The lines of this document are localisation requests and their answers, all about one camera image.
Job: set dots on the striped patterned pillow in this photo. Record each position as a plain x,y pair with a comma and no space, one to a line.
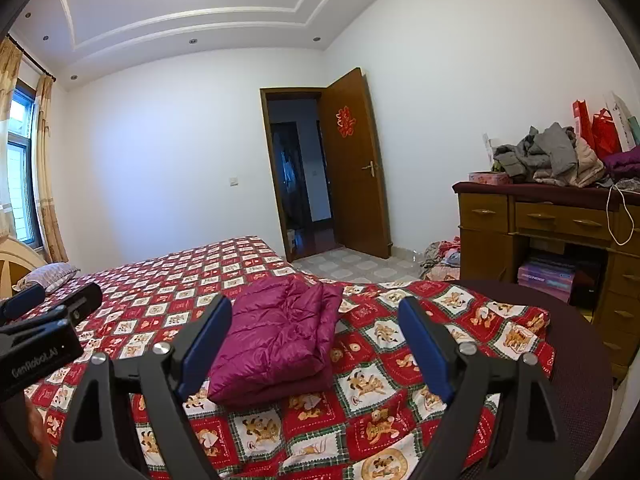
55,275

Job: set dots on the dark maroon round seat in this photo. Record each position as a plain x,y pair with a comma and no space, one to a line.
575,340

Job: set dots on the grey clothes pile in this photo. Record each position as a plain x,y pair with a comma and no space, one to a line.
550,155

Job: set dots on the brown wooden door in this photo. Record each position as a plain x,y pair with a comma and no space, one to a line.
355,200

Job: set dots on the brown wooden door frame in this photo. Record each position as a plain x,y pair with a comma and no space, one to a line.
290,92

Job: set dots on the red checkered printed bed blanket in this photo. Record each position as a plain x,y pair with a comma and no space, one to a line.
310,440

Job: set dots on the white paper bag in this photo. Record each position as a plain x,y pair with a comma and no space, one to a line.
617,115

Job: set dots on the purple quilted down jacket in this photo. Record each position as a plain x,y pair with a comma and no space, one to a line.
280,340

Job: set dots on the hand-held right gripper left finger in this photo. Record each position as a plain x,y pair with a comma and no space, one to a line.
205,345

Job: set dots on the beige patterned curtain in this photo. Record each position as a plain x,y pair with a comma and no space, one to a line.
50,170
10,135

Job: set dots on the red gift bag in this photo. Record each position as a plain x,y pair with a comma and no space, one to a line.
606,135

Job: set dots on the dark purple cloth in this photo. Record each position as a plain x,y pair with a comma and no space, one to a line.
625,162

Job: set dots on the pink purple shoe box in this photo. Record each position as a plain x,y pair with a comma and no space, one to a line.
545,277

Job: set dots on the cream wooden bed headboard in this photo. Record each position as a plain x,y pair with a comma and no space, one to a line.
15,265

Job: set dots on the clothes pile on floor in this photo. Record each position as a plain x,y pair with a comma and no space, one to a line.
440,260

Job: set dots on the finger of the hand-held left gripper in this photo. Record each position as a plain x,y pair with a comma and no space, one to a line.
25,300
82,297

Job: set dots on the red flat box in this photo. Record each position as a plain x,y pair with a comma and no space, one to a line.
582,122

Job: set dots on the red paper door decoration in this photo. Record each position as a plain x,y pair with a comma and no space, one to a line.
344,121

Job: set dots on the pink patterned box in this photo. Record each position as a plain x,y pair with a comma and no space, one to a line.
487,177

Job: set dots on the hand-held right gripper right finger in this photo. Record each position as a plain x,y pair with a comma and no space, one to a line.
425,345

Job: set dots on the window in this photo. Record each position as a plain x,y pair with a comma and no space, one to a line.
22,185

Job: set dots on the brown wooden desk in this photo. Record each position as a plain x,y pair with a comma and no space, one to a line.
487,215

